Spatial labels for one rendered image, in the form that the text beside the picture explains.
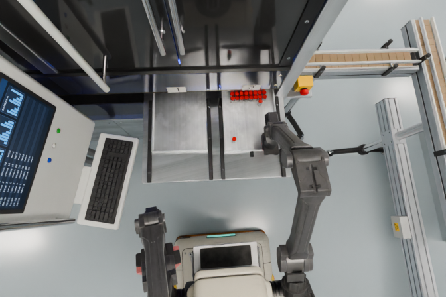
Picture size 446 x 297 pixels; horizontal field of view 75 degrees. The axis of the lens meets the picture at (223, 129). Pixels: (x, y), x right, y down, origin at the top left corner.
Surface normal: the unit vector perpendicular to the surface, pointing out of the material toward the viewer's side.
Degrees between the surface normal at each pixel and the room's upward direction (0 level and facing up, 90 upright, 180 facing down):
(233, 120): 0
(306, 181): 15
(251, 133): 0
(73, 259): 0
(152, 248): 41
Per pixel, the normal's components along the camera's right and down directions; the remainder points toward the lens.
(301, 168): -0.02, -0.50
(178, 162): 0.03, -0.25
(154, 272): 0.02, -0.83
